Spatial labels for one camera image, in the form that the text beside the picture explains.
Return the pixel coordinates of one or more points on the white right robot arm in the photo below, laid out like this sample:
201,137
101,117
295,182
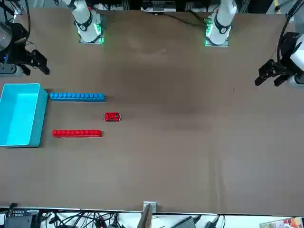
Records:
83,14

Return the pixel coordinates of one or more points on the colourful printed packet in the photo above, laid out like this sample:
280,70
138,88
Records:
280,223

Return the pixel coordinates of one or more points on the aluminium camera stand post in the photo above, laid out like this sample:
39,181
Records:
149,206

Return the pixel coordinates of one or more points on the black plug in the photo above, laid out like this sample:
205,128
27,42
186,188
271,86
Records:
211,223

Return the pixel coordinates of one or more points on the silver slotted table edge rail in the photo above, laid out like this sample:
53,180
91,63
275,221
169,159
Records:
18,10

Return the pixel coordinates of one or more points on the grey power adapter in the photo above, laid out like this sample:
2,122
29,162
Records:
186,222

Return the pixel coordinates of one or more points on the red toy car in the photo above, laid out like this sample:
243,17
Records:
112,117

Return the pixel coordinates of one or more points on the blue building block row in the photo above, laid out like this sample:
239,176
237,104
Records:
78,97

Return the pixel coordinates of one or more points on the red building block row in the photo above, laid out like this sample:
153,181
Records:
77,133

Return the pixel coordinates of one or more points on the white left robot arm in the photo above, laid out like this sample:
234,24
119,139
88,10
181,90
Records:
221,26

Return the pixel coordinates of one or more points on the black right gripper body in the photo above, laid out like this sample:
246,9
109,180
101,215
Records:
19,52

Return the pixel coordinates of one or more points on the grey control box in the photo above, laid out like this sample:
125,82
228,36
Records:
158,6

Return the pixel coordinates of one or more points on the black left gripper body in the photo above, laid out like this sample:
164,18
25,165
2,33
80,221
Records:
286,52

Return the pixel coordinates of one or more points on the cyan plastic bin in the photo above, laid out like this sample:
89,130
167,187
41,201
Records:
21,116

